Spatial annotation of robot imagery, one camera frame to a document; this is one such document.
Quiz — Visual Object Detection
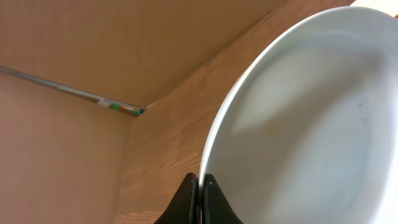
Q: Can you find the white plate with sauce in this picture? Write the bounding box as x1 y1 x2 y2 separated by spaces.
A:
198 6 397 223

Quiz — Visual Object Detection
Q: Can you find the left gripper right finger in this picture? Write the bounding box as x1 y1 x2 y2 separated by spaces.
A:
201 174 243 224

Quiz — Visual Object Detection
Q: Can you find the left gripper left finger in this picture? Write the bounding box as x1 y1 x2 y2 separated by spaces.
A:
154 173 198 224

